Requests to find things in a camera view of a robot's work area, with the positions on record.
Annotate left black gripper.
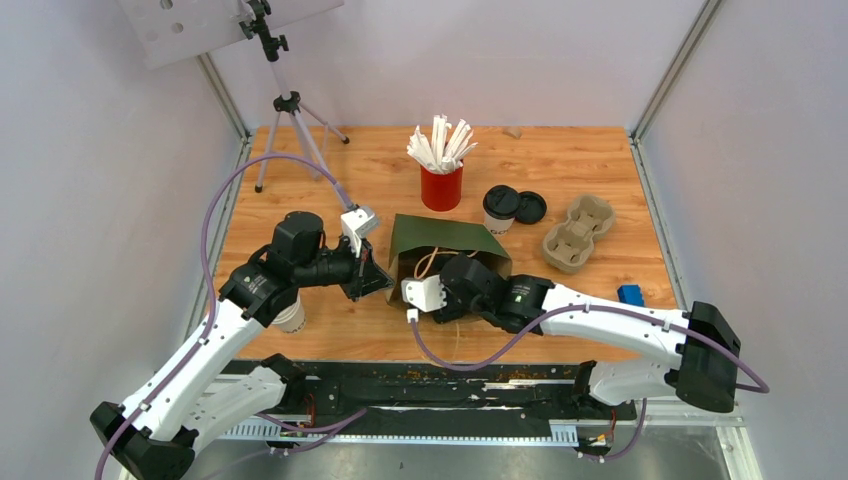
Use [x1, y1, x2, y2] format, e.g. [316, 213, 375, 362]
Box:
[295, 234, 396, 303]

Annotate green paper bag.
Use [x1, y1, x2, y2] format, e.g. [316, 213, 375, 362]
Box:
[386, 212, 515, 359]

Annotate black cup lid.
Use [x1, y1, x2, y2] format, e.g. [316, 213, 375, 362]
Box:
[482, 185, 521, 220]
[515, 191, 548, 225]

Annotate stack of white cups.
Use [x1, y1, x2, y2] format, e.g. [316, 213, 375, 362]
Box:
[271, 296, 306, 334]

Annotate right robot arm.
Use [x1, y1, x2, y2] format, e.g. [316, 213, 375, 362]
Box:
[402, 254, 741, 418]

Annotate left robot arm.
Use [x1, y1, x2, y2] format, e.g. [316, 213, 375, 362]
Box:
[90, 206, 394, 479]

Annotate red straw holder cup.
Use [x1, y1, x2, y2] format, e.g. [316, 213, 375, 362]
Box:
[420, 167, 464, 212]

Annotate white wrapped straws bundle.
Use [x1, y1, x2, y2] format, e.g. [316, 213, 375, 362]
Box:
[406, 114, 478, 175]

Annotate blue toy brick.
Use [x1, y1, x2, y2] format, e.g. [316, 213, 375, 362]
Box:
[617, 284, 645, 307]

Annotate white perforated board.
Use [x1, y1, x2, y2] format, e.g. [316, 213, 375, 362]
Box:
[118, 0, 344, 69]

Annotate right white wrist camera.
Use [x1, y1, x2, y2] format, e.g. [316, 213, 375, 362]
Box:
[401, 275, 447, 324]

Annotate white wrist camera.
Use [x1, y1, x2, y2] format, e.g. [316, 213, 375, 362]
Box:
[340, 206, 379, 258]
[401, 275, 447, 324]

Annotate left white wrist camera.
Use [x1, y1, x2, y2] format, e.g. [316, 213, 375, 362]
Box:
[340, 206, 379, 258]

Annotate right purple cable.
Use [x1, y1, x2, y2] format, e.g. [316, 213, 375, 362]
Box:
[409, 303, 771, 463]

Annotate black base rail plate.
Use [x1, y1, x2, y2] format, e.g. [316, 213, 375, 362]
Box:
[270, 362, 639, 439]

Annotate silver camera tripod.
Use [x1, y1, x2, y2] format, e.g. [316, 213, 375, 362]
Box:
[239, 0, 350, 170]

